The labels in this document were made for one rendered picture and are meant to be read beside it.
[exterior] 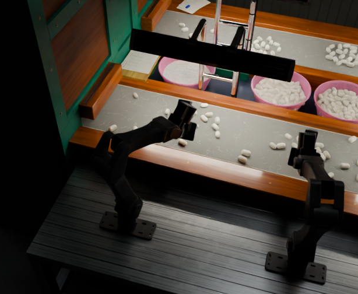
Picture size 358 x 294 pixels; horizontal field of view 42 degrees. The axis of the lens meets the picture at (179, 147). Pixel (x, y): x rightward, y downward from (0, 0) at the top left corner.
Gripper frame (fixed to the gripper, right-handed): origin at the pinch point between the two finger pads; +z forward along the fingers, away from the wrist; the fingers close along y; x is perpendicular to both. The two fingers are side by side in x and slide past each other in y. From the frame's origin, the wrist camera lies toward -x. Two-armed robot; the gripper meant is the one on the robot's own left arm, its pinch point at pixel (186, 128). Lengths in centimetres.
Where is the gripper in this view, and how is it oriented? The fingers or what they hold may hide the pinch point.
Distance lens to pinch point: 177.3
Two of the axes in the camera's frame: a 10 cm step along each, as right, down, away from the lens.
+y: -9.5, -2.3, 2.1
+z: 2.3, -0.8, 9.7
